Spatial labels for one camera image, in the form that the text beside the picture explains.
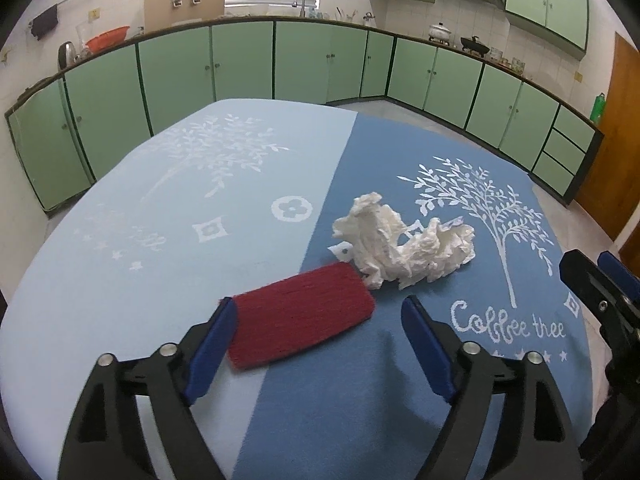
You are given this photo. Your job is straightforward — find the green lower kitchen cabinets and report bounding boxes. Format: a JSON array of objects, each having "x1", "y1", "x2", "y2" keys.
[{"x1": 5, "y1": 16, "x2": 605, "y2": 211}]

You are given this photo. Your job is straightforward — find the wooden door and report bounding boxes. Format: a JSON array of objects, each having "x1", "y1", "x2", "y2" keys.
[{"x1": 575, "y1": 32, "x2": 640, "y2": 241}]

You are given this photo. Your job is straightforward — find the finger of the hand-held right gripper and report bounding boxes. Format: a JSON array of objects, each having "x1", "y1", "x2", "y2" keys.
[
  {"x1": 597, "y1": 251, "x2": 640, "y2": 306},
  {"x1": 559, "y1": 249, "x2": 640, "y2": 356}
]

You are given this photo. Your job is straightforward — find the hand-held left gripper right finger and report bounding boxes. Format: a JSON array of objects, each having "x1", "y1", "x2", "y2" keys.
[{"x1": 401, "y1": 295, "x2": 586, "y2": 480}]

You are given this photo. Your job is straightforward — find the red plastic basin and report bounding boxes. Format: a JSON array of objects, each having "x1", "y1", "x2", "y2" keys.
[{"x1": 85, "y1": 26, "x2": 131, "y2": 52}]

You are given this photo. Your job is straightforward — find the crumpled white tissue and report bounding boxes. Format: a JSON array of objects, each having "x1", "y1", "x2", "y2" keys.
[{"x1": 327, "y1": 192, "x2": 476, "y2": 292}]

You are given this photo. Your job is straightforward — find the blue printed tablecloth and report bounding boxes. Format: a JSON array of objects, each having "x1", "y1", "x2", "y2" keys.
[{"x1": 0, "y1": 99, "x2": 593, "y2": 480}]

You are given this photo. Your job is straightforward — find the dark towel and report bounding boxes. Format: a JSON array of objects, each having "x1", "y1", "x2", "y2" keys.
[{"x1": 30, "y1": 5, "x2": 60, "y2": 41}]

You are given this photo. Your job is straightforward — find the dark red scouring pad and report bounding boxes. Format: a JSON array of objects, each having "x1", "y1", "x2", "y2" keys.
[{"x1": 220, "y1": 261, "x2": 377, "y2": 371}]

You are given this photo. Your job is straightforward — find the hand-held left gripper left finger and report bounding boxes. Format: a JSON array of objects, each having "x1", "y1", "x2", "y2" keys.
[{"x1": 57, "y1": 297, "x2": 240, "y2": 480}]

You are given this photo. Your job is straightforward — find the wooden cutting board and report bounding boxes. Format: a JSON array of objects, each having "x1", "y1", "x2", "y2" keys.
[{"x1": 144, "y1": 0, "x2": 227, "y2": 31}]

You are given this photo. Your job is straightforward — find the glass jars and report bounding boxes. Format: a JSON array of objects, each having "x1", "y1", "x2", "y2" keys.
[{"x1": 490, "y1": 47, "x2": 526, "y2": 69}]

